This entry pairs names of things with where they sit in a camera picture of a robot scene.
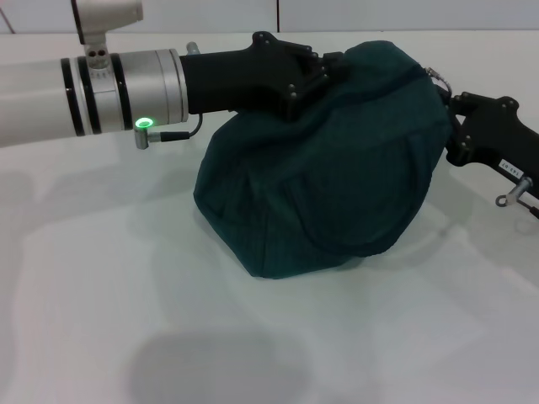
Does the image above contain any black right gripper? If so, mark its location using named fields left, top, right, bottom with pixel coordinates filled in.
left=445, top=91, right=539, bottom=187

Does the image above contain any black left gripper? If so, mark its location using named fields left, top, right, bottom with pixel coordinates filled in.
left=179, top=31, right=350, bottom=123

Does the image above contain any dark teal insulated lunch bag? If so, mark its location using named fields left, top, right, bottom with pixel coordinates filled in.
left=192, top=40, right=455, bottom=279

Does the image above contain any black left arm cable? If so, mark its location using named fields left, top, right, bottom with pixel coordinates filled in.
left=149, top=113, right=205, bottom=143

